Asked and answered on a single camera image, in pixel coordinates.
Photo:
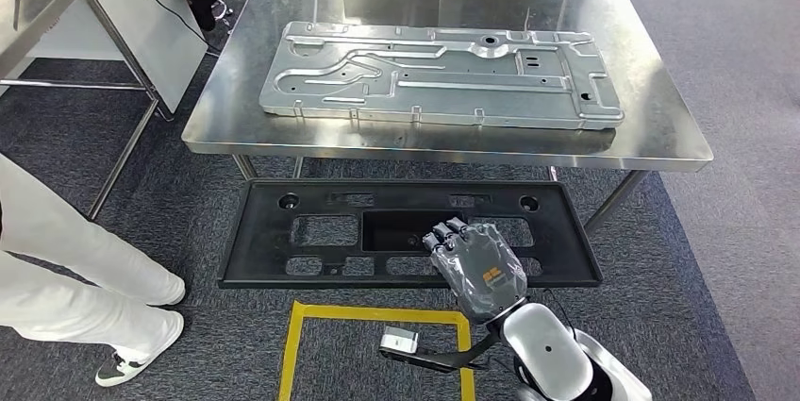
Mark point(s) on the black plastic plate part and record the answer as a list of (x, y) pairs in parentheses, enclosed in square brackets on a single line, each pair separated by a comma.
[(262, 242)]

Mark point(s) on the stamped silver metal panel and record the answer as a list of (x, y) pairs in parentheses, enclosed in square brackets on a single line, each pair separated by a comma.
[(475, 98)]

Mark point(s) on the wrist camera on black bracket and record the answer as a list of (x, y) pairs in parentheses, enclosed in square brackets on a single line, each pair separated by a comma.
[(403, 345)]

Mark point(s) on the white board panel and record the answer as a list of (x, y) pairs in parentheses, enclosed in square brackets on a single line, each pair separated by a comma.
[(125, 29)]

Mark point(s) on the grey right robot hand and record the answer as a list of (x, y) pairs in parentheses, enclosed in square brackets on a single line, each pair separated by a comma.
[(484, 279)]

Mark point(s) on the yellow floor tape square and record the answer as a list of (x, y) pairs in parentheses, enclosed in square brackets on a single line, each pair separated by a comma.
[(289, 354)]

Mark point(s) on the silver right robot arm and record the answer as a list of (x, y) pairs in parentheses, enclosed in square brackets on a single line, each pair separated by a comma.
[(550, 354)]

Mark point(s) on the steel side table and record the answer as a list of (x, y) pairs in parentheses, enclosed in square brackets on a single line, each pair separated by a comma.
[(37, 10)]

